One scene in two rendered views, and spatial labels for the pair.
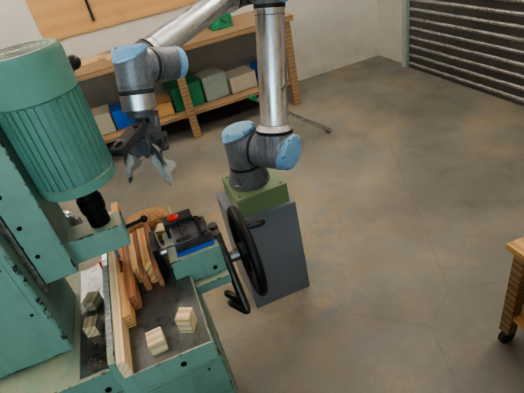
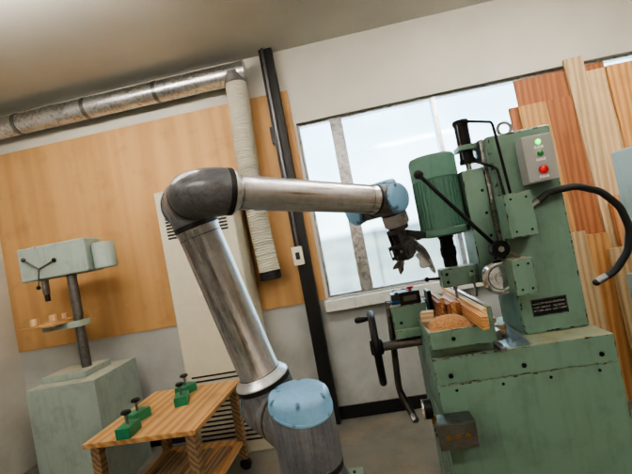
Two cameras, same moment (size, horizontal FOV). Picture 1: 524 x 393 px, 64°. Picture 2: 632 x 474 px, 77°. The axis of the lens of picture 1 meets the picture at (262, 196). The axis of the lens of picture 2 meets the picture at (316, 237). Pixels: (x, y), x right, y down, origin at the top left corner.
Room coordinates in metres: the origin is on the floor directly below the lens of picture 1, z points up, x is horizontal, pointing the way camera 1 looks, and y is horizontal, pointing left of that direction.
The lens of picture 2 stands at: (2.50, 0.46, 1.24)
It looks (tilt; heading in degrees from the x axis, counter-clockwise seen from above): 1 degrees up; 199
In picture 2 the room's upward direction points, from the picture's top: 11 degrees counter-clockwise
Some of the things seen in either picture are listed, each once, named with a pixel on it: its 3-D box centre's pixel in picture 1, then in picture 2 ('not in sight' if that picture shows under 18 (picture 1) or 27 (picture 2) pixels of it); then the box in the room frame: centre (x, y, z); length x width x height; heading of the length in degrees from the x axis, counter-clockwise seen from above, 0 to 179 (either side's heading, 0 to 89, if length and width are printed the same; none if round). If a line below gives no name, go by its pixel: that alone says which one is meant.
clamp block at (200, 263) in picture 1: (193, 251); (407, 312); (0.90, 0.22, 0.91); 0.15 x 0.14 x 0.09; 13
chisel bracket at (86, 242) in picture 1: (100, 238); (459, 276); (0.89, 0.43, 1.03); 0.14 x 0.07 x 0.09; 103
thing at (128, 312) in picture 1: (122, 253); (462, 308); (0.95, 0.43, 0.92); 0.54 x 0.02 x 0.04; 13
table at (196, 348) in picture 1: (168, 274); (431, 320); (0.88, 0.30, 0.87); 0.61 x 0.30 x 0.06; 13
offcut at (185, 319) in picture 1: (186, 320); not in sight; (0.65, 0.23, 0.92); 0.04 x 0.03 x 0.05; 165
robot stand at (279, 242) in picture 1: (263, 241); not in sight; (1.65, 0.04, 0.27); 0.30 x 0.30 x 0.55; 14
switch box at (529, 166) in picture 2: not in sight; (536, 159); (0.96, 0.76, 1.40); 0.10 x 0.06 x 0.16; 103
